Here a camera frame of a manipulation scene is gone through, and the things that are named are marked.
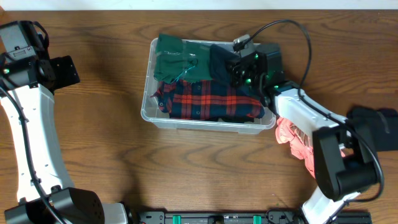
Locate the red navy plaid shirt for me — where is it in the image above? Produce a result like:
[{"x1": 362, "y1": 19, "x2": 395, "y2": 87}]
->
[{"x1": 152, "y1": 80, "x2": 265, "y2": 121}]

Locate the green garment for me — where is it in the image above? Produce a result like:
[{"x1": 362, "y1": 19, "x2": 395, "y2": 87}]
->
[{"x1": 154, "y1": 34, "x2": 212, "y2": 84}]

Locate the navy garment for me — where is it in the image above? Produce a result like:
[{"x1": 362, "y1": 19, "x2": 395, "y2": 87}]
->
[{"x1": 209, "y1": 44, "x2": 239, "y2": 86}]

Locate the black garment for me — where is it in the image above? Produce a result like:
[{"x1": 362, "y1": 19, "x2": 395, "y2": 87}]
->
[
  {"x1": 206, "y1": 116, "x2": 254, "y2": 123},
  {"x1": 347, "y1": 106, "x2": 397, "y2": 152}
]

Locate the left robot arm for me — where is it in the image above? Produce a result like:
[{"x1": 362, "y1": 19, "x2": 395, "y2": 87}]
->
[{"x1": 1, "y1": 21, "x2": 130, "y2": 223}]

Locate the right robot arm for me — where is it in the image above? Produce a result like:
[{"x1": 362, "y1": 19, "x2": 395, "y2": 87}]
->
[{"x1": 226, "y1": 39, "x2": 384, "y2": 223}]

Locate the pink printed t-shirt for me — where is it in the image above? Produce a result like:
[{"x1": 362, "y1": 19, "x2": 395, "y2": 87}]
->
[{"x1": 275, "y1": 116, "x2": 355, "y2": 179}]

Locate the clear plastic storage bin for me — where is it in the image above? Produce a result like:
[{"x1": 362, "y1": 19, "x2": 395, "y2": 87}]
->
[{"x1": 141, "y1": 38, "x2": 277, "y2": 134}]

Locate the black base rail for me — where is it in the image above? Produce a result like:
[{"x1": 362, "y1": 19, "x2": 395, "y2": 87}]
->
[{"x1": 136, "y1": 210, "x2": 373, "y2": 224}]

